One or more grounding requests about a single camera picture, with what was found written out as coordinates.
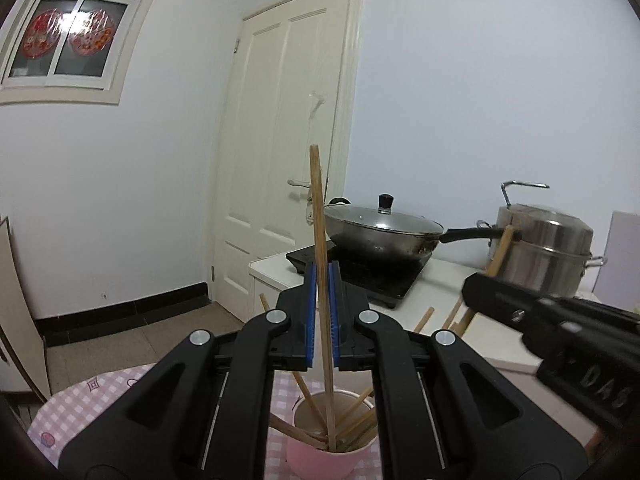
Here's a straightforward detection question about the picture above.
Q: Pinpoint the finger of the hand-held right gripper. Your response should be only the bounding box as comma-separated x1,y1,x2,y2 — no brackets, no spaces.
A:
461,272,542,345

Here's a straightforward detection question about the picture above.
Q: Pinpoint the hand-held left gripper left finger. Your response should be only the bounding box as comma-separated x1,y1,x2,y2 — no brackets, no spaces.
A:
60,260,318,480

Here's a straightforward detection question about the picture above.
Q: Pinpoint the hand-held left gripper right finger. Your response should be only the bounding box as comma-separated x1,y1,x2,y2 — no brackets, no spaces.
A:
329,260,588,480

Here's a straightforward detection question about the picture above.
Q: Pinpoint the long bamboo chopstick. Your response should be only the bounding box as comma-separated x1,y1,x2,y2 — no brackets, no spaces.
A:
309,144,338,453
485,224,516,278

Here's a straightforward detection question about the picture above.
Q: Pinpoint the bunch of bamboo chopsticks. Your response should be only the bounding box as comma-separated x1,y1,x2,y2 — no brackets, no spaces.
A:
259,292,478,453

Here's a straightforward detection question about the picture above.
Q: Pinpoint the pink cup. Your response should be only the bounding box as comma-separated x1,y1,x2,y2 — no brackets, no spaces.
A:
286,389,381,480

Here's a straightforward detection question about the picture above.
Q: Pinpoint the white counter cabinet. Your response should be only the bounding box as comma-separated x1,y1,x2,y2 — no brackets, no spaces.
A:
248,252,606,451

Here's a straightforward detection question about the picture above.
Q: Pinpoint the black induction cooker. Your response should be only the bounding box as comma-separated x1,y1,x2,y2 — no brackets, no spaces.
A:
286,240,433,311

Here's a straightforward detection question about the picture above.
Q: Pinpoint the stainless steel steamer pot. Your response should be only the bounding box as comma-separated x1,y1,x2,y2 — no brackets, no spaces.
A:
477,181,606,298

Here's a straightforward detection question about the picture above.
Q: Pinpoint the steel wok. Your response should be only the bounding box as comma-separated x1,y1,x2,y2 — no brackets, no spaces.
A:
322,197,506,263

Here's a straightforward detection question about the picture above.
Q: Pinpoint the glass wok lid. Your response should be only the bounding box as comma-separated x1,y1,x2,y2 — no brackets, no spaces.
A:
324,193,445,236

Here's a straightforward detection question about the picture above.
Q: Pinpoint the white panel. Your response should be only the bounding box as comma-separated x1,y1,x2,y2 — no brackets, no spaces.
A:
597,210,640,301

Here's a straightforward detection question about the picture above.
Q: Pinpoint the white door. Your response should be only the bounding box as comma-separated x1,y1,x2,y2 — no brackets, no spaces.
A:
205,0,368,323

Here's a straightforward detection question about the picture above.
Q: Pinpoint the pink checked tablecloth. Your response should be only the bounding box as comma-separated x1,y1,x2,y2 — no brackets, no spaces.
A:
27,364,386,480

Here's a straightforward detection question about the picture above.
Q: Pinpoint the white framed window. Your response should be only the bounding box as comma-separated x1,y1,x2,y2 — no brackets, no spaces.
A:
0,0,163,107

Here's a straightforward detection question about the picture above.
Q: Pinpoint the red window decoration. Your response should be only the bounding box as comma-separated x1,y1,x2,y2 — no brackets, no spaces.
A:
70,10,118,56
22,8,68,58

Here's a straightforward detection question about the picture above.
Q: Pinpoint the metal door handle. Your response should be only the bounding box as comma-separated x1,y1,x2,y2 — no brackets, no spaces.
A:
287,178,316,226

